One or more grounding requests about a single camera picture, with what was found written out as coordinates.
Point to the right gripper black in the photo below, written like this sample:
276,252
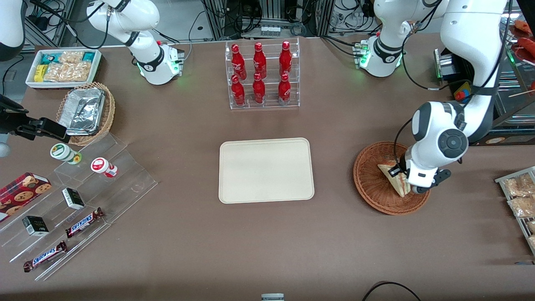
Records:
10,121

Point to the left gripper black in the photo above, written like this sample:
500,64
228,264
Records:
402,166

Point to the triangular sandwich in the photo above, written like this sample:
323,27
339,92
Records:
395,183

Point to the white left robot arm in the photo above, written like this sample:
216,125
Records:
468,33

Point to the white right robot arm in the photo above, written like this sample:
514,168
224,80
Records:
146,62

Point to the brown wicker basket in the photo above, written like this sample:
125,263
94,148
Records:
370,184

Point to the aluminium foil tray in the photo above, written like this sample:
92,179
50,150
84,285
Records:
83,110

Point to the tray of packaged pastries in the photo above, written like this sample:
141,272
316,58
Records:
523,225

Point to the light wicker basket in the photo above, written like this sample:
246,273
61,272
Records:
109,113

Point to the beige plastic tray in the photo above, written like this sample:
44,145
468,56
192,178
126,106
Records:
267,171

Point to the yellow snack packet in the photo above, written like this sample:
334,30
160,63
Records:
39,73

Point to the green lid yogurt cup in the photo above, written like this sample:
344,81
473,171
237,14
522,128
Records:
62,152

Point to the teal snack packet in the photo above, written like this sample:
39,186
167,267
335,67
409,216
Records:
49,57
88,56

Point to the large clear cracker bag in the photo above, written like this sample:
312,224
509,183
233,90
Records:
67,72

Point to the red cookie box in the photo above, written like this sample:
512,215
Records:
21,194

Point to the clear bag of crackers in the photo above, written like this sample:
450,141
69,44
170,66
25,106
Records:
522,207
531,226
532,242
518,186

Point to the black hot food case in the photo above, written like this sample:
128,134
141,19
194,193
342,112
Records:
518,133

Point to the small clear cracker bag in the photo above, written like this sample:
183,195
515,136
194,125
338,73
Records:
71,57

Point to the small black box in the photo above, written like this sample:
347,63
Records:
73,199
35,226

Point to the white rectangular snack bin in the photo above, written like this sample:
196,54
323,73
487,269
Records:
97,67

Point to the red lid yogurt cup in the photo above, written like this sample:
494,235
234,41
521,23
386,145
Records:
101,165

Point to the wooden skewer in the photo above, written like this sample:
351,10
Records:
520,94

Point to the brown Snickers bar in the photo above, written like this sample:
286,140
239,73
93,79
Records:
45,256
84,223

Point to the clear acrylic stepped display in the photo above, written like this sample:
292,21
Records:
125,184

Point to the red cola bottle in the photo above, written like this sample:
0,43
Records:
259,60
259,91
238,62
284,91
238,93
285,58

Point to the clear acrylic bottle rack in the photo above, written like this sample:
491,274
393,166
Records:
271,90

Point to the small grey device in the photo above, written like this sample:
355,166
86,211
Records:
272,297

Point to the white power strip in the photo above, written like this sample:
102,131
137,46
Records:
270,30

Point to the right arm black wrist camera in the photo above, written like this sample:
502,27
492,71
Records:
46,129

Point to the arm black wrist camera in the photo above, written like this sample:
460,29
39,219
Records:
396,170
46,129

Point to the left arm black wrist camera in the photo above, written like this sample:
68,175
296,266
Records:
396,170

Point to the aluminium frame rack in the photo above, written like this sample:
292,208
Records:
271,12

